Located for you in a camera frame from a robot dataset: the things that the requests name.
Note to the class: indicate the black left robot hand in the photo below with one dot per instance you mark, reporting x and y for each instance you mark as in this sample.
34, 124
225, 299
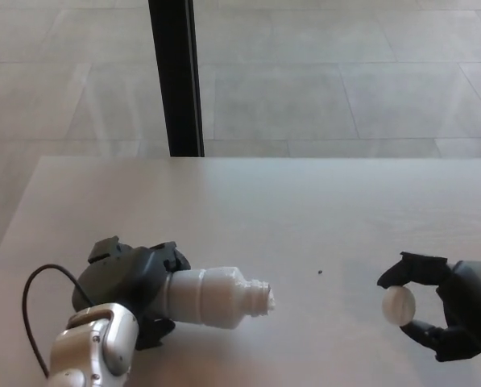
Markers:
115, 278

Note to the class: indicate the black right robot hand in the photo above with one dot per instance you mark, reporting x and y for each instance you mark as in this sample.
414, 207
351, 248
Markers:
473, 306

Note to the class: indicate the white screw cap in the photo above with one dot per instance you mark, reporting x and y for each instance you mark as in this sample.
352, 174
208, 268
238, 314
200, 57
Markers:
399, 305

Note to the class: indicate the white plastic bottle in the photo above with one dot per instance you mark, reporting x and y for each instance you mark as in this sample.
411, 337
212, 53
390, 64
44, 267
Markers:
208, 294

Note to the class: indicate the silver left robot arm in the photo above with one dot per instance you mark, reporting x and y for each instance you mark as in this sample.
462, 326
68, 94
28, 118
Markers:
91, 350

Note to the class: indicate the black window frame post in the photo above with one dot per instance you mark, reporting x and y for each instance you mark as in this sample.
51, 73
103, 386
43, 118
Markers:
175, 80

